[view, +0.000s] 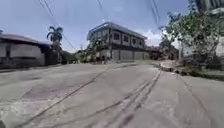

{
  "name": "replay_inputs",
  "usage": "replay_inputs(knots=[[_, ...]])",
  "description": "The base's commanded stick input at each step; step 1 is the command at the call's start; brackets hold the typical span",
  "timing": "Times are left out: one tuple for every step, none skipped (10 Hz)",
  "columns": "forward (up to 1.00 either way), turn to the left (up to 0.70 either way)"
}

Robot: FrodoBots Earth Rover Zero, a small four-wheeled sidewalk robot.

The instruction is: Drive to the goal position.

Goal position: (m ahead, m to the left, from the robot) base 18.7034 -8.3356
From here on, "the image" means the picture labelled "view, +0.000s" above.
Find palm tree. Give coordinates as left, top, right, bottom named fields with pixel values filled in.
left=46, top=25, right=64, bottom=64

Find overhead wires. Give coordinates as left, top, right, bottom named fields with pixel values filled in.
left=36, top=0, right=164, bottom=51

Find low grey building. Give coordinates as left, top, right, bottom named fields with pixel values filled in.
left=0, top=33, right=54, bottom=70

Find small leafy tree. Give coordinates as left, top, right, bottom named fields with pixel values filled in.
left=86, top=38, right=109, bottom=63

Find two-storey building with shutters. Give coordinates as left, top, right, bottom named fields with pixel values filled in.
left=86, top=21, right=151, bottom=63

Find grey concrete road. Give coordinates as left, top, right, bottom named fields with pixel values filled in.
left=0, top=62, right=224, bottom=128

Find tall pale building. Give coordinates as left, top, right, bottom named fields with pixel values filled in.
left=194, top=0, right=224, bottom=58

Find leafy green tree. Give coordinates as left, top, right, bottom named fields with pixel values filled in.
left=159, top=11, right=224, bottom=71

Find kerb with rough verge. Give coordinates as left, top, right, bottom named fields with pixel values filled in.
left=151, top=59, right=224, bottom=82

